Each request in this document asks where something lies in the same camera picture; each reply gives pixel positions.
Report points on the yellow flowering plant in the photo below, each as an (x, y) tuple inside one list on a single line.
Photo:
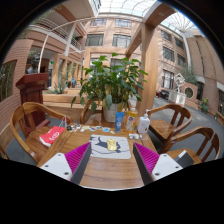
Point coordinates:
[(204, 105)]

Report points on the small white case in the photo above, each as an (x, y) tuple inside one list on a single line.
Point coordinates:
[(134, 136)]

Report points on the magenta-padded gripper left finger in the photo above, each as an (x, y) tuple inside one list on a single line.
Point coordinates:
[(59, 165)]

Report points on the red bag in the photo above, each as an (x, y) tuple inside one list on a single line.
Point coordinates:
[(51, 136)]

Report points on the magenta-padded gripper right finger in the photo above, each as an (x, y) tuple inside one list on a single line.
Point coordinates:
[(165, 165)]

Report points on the wooden armchair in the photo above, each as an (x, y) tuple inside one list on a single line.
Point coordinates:
[(161, 128), (190, 133), (31, 108), (95, 118)]

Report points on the yellow liquid bottle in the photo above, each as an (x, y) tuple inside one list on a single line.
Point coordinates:
[(131, 121)]

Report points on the dark red wooden pedestal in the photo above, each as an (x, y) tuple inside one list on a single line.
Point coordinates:
[(31, 93)]

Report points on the white pump bottle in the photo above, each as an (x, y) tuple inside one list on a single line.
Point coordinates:
[(143, 125)]

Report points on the white cat-print mouse pad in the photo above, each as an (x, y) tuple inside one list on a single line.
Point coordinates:
[(125, 150)]

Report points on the wooden planter box with succulent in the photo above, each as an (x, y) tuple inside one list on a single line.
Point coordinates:
[(60, 99)]

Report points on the green leafy potted plant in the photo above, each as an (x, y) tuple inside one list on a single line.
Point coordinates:
[(113, 80)]

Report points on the blue tube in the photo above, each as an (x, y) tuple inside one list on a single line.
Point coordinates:
[(119, 121)]

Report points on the white geometric sculpture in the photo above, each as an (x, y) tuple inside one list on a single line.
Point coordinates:
[(178, 95)]

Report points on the dark bust statue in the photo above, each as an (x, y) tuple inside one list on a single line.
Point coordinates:
[(33, 65)]

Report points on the yellow computer mouse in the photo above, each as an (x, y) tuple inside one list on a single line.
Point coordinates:
[(112, 145)]

